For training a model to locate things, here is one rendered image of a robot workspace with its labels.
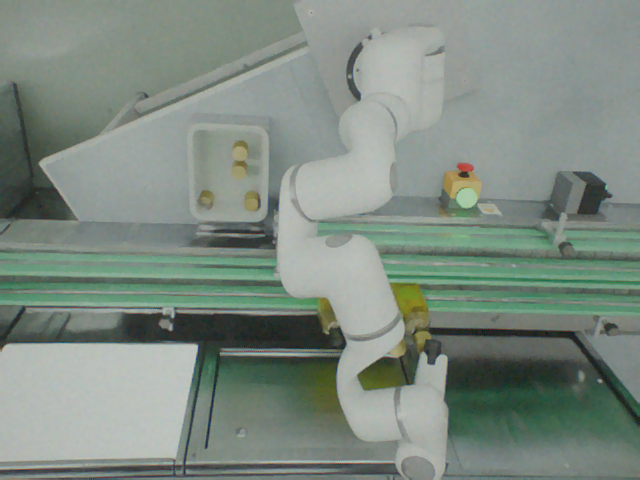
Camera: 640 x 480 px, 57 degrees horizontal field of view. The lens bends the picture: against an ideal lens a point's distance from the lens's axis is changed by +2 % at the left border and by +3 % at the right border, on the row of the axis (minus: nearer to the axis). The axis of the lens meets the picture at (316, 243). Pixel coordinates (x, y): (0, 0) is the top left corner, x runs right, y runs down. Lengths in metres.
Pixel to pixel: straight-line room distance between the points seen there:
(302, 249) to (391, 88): 0.29
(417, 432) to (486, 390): 0.51
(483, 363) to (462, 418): 0.20
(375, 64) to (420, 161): 0.55
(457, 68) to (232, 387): 0.83
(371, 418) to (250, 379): 0.42
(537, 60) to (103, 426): 1.17
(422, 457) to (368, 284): 0.29
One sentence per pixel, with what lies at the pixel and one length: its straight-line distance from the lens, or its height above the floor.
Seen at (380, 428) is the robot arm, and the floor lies 1.43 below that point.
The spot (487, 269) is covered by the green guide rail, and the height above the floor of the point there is 0.95.
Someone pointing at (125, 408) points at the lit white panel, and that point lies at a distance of 1.20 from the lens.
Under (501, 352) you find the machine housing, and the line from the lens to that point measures 1.49.
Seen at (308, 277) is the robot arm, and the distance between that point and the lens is 0.76.
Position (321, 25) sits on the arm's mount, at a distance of 1.27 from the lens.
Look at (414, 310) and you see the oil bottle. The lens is 1.22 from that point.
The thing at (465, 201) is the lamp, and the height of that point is 0.85.
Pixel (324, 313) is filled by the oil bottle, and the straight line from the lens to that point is 1.17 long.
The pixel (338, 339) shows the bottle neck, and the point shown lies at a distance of 1.16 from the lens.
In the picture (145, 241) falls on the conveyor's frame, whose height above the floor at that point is 0.85.
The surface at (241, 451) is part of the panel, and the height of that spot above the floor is 1.30.
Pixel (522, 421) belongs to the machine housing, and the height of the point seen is 1.18.
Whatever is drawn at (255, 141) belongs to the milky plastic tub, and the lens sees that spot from 1.33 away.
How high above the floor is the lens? 2.04
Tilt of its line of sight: 62 degrees down
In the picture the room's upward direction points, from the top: 172 degrees clockwise
